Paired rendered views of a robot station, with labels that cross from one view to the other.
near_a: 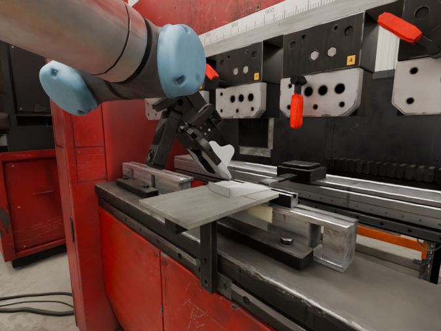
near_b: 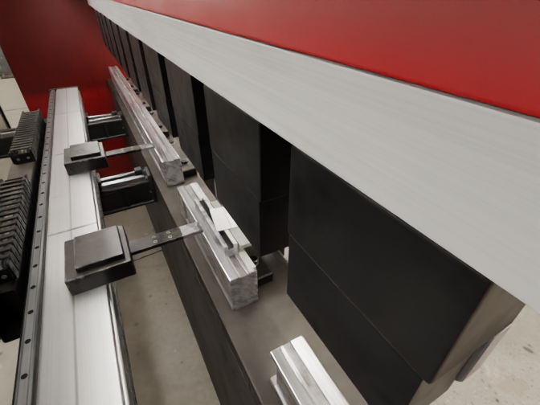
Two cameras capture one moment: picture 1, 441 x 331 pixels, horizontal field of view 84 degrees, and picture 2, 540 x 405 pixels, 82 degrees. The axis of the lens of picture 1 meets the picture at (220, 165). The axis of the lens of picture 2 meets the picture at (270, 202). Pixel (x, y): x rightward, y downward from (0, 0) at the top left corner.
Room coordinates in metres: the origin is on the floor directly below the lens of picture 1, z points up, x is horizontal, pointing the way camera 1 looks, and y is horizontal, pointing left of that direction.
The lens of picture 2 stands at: (1.13, 0.16, 1.44)
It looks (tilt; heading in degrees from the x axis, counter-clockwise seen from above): 35 degrees down; 195
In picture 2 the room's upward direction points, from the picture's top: straight up
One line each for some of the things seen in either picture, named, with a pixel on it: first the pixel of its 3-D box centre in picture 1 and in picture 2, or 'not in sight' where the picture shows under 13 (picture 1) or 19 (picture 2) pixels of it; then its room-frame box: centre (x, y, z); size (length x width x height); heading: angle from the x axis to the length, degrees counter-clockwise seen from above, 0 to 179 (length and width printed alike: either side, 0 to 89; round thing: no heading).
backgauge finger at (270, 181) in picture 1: (289, 173); (139, 242); (0.74, -0.21, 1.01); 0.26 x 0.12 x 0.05; 134
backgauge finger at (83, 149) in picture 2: not in sight; (112, 150); (0.39, -0.55, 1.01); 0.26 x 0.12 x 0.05; 134
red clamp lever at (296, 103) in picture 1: (298, 102); not in sight; (0.48, -0.15, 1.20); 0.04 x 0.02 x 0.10; 134
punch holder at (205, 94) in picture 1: (198, 92); (263, 161); (0.80, 0.07, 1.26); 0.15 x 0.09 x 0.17; 44
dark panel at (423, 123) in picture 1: (283, 132); not in sight; (1.16, -0.30, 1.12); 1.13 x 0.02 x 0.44; 44
